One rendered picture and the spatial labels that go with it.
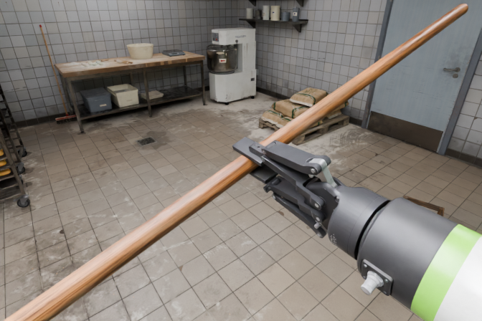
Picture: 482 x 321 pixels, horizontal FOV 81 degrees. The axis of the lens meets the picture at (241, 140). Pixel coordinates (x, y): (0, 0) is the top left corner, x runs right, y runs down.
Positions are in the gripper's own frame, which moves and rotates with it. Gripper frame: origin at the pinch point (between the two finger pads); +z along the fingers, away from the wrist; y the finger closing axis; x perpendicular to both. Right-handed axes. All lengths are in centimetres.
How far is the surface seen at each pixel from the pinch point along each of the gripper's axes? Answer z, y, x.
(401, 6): 153, 78, 361
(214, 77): 404, 160, 216
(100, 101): 428, 121, 27
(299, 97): 219, 161, 236
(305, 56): 298, 154, 344
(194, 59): 411, 117, 193
